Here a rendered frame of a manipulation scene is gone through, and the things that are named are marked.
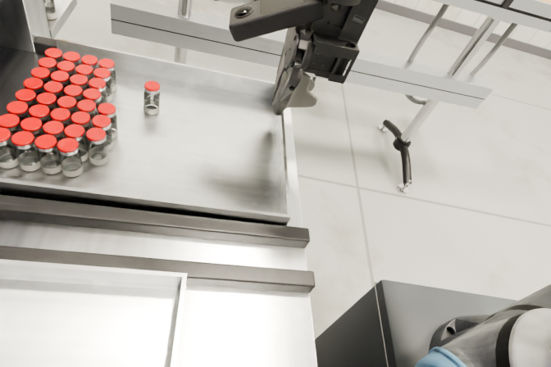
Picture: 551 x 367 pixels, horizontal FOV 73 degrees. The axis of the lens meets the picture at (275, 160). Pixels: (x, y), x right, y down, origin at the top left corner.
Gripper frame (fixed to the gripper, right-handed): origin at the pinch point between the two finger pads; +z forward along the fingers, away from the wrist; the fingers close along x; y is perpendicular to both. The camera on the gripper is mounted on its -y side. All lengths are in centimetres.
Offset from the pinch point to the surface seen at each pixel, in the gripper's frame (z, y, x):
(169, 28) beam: 41, -25, 85
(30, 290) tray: 3.6, -24.0, -29.0
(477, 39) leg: 17, 93, 87
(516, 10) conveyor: 2, 95, 82
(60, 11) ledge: 3.8, -36.4, 19.6
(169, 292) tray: 3.5, -11.5, -28.4
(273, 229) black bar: 1.6, -0.6, -20.9
